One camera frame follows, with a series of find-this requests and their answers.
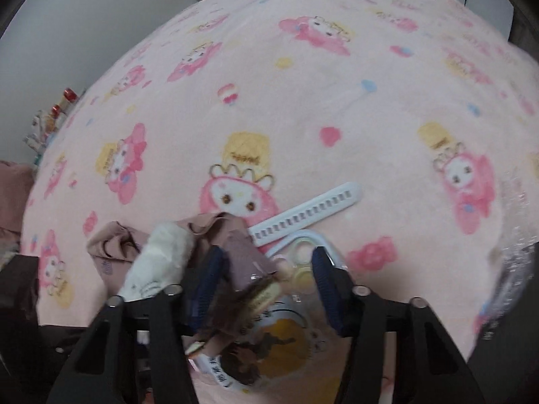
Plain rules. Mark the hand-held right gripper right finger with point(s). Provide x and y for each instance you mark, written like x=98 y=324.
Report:
x=326 y=288

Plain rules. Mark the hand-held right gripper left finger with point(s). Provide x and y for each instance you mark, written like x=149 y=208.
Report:
x=208 y=280

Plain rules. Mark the mauve snack packet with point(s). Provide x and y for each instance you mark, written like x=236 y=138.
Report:
x=245 y=261

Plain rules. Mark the white plush toy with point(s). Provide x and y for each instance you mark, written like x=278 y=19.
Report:
x=156 y=256

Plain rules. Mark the beige cloth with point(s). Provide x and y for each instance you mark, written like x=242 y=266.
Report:
x=110 y=244

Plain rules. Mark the pink cloth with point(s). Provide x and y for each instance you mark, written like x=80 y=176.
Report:
x=14 y=202

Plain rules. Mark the white storage rack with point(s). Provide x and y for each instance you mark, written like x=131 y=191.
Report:
x=54 y=118

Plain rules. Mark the pink cartoon printed blanket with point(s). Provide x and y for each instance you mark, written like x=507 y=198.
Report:
x=294 y=113

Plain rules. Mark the dark object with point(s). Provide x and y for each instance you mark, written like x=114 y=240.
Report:
x=513 y=353

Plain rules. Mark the clear plastic bag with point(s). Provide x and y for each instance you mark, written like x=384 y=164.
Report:
x=518 y=235

